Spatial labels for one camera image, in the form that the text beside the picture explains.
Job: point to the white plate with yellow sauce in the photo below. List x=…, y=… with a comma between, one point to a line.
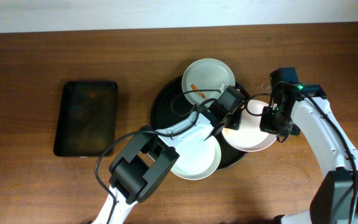
x=198, y=158

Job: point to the pinkish white plate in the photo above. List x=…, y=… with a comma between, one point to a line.
x=248, y=137

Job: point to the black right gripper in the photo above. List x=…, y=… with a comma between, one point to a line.
x=269, y=121

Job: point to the black rectangular tray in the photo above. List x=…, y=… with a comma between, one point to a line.
x=87, y=118

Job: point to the white plate with red sauce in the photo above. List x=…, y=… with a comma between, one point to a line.
x=210, y=76

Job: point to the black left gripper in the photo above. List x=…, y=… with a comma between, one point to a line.
x=234, y=123

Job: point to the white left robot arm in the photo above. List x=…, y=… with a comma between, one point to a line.
x=139, y=169

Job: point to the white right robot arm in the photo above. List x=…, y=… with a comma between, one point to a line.
x=307, y=110

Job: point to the round black tray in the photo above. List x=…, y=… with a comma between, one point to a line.
x=162, y=117

